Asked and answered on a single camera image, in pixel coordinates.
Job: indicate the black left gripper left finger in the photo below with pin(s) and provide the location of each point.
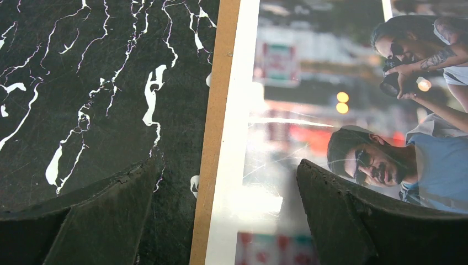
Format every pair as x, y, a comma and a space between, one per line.
101, 223

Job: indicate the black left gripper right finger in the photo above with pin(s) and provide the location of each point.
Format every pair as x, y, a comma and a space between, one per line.
351, 224

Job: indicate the colour street photo print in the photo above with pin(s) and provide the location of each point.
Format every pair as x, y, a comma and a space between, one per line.
301, 70

